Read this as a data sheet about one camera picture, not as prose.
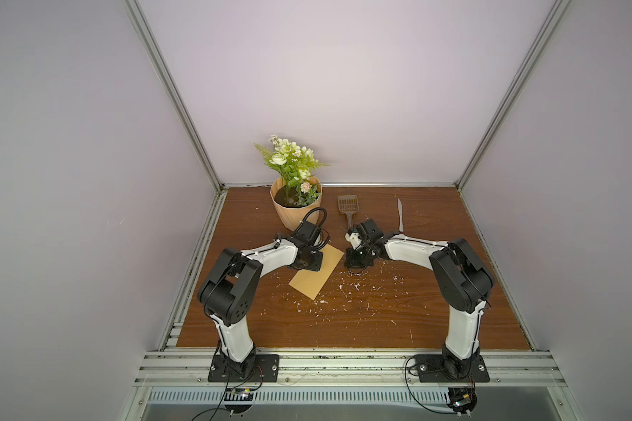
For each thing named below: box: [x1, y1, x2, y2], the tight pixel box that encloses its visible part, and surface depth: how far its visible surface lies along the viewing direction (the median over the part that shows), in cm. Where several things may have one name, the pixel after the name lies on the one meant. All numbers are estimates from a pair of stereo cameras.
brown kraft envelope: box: [288, 243, 345, 301], surface depth 93 cm
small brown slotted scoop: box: [337, 194, 360, 229], surface depth 116 cm
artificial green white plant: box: [254, 134, 331, 208], surface depth 93 cm
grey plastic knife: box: [397, 198, 404, 233], surface depth 112 cm
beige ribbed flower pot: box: [269, 175, 324, 232], surface depth 97 cm
